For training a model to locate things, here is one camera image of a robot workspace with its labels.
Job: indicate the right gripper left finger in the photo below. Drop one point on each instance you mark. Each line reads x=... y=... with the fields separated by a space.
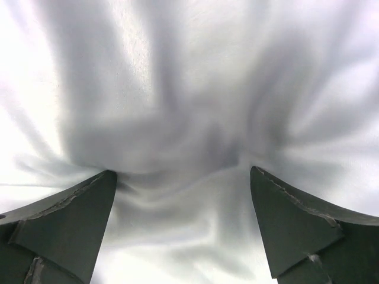
x=57 y=239

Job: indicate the grey pillowcase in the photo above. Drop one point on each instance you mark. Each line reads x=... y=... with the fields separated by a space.
x=181 y=99

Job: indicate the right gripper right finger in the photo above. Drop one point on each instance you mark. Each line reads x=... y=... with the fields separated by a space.
x=309 y=240

